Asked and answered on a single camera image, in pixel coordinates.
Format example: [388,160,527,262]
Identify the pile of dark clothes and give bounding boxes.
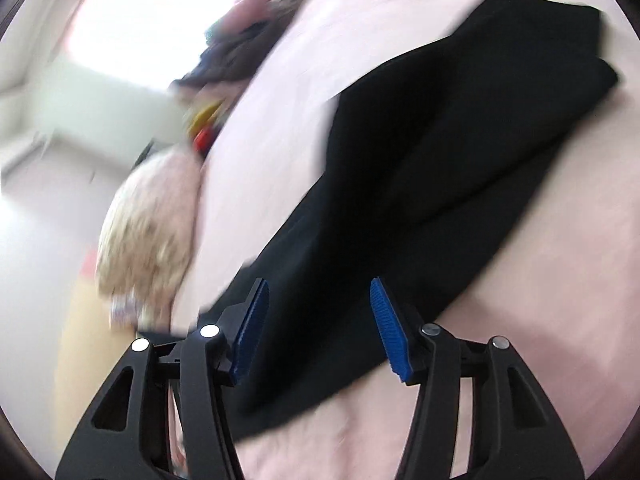
[170,0,331,96]

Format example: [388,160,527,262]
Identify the pink bed blanket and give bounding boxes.
[167,0,640,480]

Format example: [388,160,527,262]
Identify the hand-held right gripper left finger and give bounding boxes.
[55,278,271,480]

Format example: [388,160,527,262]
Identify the floral patterned pillow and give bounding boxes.
[95,142,203,328]

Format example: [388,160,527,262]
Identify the black pants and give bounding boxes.
[137,0,620,431]

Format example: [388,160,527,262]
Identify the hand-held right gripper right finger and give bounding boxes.
[369,276,586,480]

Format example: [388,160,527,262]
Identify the yellow and red toy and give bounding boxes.
[186,99,226,156]

